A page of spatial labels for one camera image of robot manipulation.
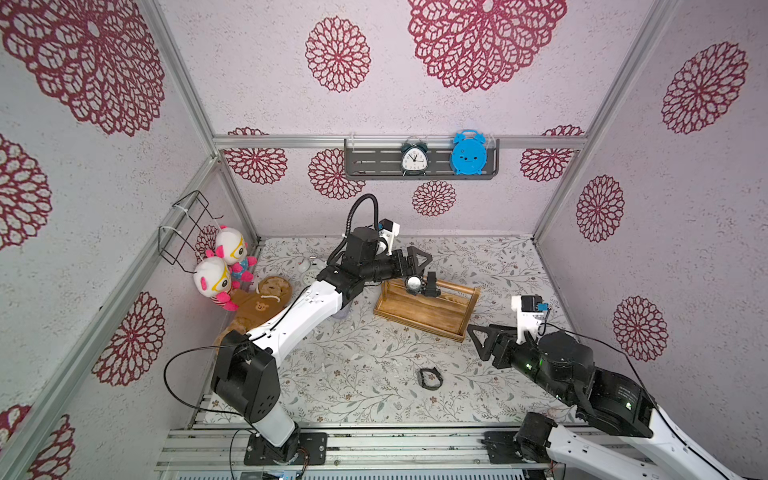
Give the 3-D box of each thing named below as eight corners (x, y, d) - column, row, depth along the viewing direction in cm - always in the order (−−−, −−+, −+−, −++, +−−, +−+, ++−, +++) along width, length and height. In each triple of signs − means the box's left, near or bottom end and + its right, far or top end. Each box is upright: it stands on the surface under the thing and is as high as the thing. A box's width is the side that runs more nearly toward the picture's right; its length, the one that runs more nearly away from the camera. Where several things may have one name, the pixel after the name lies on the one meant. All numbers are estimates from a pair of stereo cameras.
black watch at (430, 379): (419, 390, 85) (420, 387, 83) (417, 372, 88) (418, 368, 86) (442, 390, 85) (444, 387, 83) (440, 372, 88) (441, 368, 86)
